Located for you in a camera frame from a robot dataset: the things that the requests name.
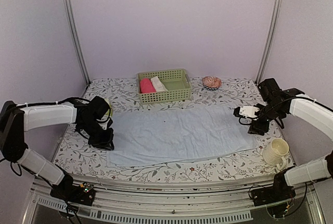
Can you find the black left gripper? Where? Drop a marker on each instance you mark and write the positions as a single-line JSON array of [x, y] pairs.
[[105, 144]]

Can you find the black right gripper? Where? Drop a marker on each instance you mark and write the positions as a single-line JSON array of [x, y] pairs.
[[258, 129]]

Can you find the light blue towel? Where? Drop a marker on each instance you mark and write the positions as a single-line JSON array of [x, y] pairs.
[[154, 137]]

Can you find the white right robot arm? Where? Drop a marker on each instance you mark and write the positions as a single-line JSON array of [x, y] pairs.
[[317, 126]]

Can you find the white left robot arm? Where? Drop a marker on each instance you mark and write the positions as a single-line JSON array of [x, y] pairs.
[[18, 119]]

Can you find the green white small packet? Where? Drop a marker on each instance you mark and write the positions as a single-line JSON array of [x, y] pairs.
[[109, 111]]

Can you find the cream ribbed mug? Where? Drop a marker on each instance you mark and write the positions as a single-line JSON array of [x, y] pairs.
[[275, 154]]

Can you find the pink rolled towel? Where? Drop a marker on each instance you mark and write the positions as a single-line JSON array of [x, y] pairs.
[[146, 86]]

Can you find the blue patterned bowl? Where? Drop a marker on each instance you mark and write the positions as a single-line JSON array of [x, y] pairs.
[[211, 88]]

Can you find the cream rolled towel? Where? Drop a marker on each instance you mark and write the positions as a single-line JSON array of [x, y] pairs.
[[158, 85]]

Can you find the green perforated plastic basket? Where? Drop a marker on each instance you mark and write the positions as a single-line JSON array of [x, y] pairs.
[[176, 81]]

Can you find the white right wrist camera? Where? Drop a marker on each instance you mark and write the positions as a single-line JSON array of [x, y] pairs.
[[246, 112]]

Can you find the aluminium front rail base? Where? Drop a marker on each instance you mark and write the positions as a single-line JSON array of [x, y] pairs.
[[119, 201]]

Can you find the right aluminium frame post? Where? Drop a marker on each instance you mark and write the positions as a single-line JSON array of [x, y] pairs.
[[269, 40]]

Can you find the aluminium frame post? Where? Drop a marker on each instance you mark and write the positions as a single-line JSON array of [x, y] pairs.
[[269, 40], [76, 41]]

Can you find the left aluminium frame post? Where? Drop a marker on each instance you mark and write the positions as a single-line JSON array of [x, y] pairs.
[[76, 41]]

